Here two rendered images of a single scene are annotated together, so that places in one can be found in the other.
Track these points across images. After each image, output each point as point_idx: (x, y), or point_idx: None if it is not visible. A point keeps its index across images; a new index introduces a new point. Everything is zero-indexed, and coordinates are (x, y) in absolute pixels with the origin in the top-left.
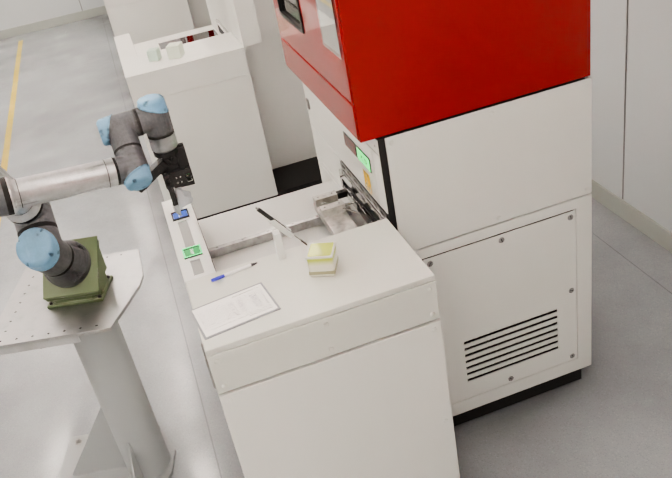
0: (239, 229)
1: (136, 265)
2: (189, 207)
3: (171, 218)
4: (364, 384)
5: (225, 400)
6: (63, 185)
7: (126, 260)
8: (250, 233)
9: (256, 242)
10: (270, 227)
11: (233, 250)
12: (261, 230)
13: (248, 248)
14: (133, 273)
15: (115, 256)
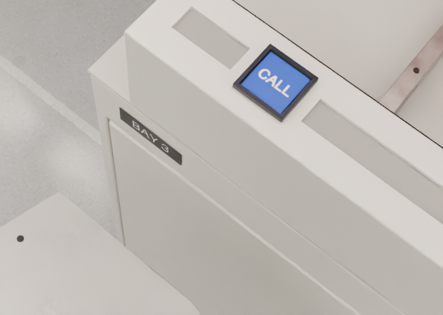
0: (322, 16)
1: (129, 271)
2: (265, 33)
3: (255, 107)
4: None
5: None
6: None
7: (68, 259)
8: (372, 24)
9: (438, 60)
10: None
11: (397, 111)
12: (392, 4)
13: (426, 87)
14: (155, 312)
15: (5, 254)
